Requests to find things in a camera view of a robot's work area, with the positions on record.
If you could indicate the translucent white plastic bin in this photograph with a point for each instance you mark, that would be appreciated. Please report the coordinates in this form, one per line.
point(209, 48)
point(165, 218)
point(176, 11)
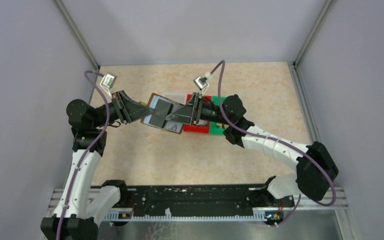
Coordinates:
point(176, 97)

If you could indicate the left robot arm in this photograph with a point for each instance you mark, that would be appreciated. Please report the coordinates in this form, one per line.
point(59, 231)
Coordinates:
point(76, 217)

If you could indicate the brown leather card holder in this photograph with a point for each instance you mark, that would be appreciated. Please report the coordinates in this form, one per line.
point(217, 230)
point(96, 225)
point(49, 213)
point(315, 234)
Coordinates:
point(171, 127)

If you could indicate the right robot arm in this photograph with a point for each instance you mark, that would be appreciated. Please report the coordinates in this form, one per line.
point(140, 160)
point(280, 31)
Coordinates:
point(314, 168)

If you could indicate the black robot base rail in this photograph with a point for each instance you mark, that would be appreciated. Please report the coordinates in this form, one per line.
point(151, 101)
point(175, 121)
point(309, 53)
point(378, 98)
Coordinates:
point(200, 202)

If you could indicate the green plastic bin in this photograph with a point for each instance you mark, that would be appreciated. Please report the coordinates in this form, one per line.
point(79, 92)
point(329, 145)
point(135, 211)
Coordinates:
point(216, 128)

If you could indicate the red plastic bin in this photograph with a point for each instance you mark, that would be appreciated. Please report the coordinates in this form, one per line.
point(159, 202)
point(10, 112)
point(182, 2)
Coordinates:
point(203, 127)

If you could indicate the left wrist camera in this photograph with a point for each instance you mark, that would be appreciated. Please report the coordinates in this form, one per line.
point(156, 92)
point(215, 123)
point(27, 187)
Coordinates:
point(108, 81)

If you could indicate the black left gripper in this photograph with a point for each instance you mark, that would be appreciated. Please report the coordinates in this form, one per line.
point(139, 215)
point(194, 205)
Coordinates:
point(120, 107)

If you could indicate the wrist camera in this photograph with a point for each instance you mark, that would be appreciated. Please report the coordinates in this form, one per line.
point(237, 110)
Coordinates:
point(201, 83)
point(108, 81)

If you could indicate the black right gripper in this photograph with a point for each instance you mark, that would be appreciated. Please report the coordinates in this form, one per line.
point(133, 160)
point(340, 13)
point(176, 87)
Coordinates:
point(196, 108)

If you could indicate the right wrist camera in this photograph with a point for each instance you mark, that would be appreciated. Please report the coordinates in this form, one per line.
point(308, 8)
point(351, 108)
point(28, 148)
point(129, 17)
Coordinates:
point(201, 83)

